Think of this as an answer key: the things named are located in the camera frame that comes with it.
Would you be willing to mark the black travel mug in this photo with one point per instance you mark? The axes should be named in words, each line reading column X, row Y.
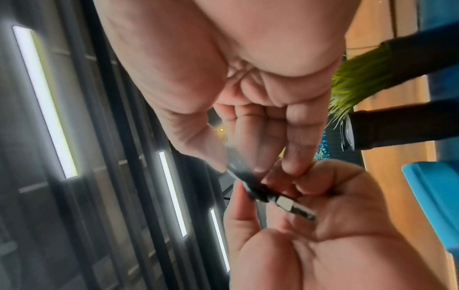
column 394, row 130

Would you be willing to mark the person's right hand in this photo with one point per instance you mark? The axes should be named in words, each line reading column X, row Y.
column 215, row 51

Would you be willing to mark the green potted plant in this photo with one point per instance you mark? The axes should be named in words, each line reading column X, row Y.
column 362, row 79

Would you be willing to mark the person's left hand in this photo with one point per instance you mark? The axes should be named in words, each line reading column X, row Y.
column 340, row 240

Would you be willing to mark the row of ceiling light strips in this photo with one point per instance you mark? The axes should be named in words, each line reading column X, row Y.
column 46, row 107

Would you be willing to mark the wooden table with blue inlay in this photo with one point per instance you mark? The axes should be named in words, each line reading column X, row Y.
column 394, row 170

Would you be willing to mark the teal cylindrical speaker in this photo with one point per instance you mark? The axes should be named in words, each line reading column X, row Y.
column 434, row 204

